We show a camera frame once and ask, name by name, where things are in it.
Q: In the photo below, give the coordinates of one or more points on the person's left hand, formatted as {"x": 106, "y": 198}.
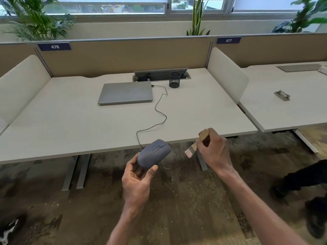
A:
{"x": 134, "y": 186}

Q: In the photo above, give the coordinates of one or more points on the person's right hand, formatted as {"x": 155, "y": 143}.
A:
{"x": 217, "y": 155}

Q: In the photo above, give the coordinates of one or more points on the person's right fingers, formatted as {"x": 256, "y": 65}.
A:
{"x": 212, "y": 140}

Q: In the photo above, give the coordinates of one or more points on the person's left thumb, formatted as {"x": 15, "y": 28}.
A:
{"x": 152, "y": 172}

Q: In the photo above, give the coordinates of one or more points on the grey computer mouse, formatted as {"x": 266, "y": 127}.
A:
{"x": 155, "y": 153}

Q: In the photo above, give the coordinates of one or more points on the person's right forearm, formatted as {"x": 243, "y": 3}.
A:
{"x": 255, "y": 209}

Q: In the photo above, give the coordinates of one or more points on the person's left forearm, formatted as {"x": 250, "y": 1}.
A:
{"x": 127, "y": 227}

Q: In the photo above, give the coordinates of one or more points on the grey metal desk leg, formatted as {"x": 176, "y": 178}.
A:
{"x": 201, "y": 159}
{"x": 83, "y": 172}
{"x": 69, "y": 173}

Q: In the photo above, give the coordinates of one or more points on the white rounded side divider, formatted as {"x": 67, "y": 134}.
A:
{"x": 23, "y": 86}
{"x": 226, "y": 73}

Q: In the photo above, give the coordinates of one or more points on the black mesh pen holder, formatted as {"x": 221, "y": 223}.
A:
{"x": 174, "y": 81}

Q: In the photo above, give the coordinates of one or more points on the grey closed laptop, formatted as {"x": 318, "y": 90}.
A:
{"x": 125, "y": 93}

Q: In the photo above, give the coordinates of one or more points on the white metal desk leg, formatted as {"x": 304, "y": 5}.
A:
{"x": 306, "y": 141}

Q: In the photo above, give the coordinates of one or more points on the black trouser leg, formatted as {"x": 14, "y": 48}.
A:
{"x": 299, "y": 178}

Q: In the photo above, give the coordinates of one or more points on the blue desk number label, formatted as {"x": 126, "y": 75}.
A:
{"x": 228, "y": 40}
{"x": 54, "y": 46}

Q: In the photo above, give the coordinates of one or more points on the beige desk partition panel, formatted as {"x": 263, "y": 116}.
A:
{"x": 115, "y": 57}
{"x": 276, "y": 52}
{"x": 15, "y": 58}

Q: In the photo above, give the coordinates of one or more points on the tall snake plant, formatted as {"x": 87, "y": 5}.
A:
{"x": 197, "y": 20}

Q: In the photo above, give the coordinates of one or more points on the white paper object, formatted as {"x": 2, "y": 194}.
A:
{"x": 323, "y": 70}

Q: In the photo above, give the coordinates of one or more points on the white roller blind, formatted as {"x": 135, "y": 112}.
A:
{"x": 268, "y": 3}

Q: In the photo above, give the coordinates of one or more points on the broad leaf green plant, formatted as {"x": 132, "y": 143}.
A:
{"x": 304, "y": 17}

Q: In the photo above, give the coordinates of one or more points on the green palm plant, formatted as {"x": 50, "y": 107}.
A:
{"x": 33, "y": 20}

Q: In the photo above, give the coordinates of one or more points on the grey metal bracket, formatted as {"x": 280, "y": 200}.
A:
{"x": 281, "y": 95}

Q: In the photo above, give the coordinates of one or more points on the white window frame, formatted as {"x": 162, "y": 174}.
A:
{"x": 167, "y": 7}

